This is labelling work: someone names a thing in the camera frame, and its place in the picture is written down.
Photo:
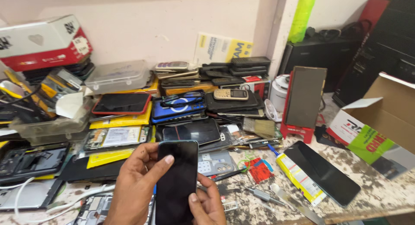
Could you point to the metal spudger blade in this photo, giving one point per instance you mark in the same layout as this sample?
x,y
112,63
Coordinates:
x,y
295,207

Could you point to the flat paint brush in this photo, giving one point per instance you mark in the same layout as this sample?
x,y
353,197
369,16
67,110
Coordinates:
x,y
261,127

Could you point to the clear plastic case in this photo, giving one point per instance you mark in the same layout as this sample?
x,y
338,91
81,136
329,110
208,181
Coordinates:
x,y
118,76

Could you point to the grey phone screen panel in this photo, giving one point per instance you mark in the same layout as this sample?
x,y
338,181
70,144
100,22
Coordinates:
x,y
306,97

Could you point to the black cracked smartphone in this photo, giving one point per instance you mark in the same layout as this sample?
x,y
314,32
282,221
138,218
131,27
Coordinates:
x,y
191,131

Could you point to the red cloth piece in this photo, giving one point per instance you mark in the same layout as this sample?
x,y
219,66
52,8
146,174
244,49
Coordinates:
x,y
261,171

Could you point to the silver phone back panel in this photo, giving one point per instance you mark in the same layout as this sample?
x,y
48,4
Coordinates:
x,y
32,196

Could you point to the black opened phone frame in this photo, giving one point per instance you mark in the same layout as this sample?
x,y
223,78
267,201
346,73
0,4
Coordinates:
x,y
32,162

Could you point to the red case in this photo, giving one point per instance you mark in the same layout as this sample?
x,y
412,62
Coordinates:
x,y
374,11

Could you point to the blue phone case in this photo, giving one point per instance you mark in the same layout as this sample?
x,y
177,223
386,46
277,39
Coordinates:
x,y
181,113

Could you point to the small yellow packet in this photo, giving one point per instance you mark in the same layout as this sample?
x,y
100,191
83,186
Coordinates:
x,y
107,157

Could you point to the clear plastic tray of tools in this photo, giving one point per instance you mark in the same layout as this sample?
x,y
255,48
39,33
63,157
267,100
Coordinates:
x,y
52,124

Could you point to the grey screwdriver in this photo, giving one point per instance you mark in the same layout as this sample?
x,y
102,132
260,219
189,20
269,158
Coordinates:
x,y
264,196

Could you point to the opened phone with battery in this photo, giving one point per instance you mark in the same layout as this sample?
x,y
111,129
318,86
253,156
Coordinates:
x,y
118,137

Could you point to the open cardboard box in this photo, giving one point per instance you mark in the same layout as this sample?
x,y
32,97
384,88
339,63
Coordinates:
x,y
389,121

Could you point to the white purple keypad phone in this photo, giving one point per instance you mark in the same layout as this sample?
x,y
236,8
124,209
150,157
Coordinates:
x,y
171,66

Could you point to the black wallet phone case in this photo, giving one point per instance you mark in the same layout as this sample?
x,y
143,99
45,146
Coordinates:
x,y
233,105

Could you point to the yellow white glue tube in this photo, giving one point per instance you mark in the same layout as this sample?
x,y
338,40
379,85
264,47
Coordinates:
x,y
300,178

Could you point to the long black smartphone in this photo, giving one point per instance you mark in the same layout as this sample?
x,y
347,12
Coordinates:
x,y
324,173

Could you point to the grey phone back cover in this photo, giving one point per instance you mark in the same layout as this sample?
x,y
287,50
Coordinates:
x,y
215,163

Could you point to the red phone stand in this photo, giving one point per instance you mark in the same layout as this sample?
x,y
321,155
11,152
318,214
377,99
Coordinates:
x,y
296,132

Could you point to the phone with red case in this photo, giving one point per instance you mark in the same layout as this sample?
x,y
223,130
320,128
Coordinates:
x,y
121,103

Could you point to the pile of black keypad phones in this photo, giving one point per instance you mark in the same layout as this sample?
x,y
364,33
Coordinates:
x,y
249,64

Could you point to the gold keypad phone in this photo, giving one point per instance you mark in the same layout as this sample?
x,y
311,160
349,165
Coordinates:
x,y
230,94

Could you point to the green plastic bottle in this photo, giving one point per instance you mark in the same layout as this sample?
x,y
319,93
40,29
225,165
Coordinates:
x,y
301,17

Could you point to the black flat sheet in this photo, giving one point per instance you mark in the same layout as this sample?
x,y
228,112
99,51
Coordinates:
x,y
90,173

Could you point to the opened phone circuit board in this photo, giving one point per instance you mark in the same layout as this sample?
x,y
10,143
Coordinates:
x,y
94,212

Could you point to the large black speaker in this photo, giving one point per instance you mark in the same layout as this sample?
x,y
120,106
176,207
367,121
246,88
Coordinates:
x,y
385,47

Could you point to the small black speaker cabinet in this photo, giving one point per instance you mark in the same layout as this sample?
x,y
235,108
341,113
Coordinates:
x,y
317,56

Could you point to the metal sim tray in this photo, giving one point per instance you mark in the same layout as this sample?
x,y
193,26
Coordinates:
x,y
230,206

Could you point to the person's right hand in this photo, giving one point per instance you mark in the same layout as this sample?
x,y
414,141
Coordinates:
x,y
210,208

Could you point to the yellow and white booklet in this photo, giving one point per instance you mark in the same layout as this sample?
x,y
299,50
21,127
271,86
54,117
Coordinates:
x,y
220,48

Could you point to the person's left hand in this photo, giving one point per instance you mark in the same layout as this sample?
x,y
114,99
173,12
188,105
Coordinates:
x,y
134,186

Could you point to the white and red cardboard box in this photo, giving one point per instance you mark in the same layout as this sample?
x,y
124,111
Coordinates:
x,y
42,43

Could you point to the green rubber band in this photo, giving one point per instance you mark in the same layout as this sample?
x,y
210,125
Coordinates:
x,y
243,166

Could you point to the white round container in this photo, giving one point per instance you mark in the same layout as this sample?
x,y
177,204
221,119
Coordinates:
x,y
278,92

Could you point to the stack of black phones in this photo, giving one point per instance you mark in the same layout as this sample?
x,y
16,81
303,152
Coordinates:
x,y
77,71

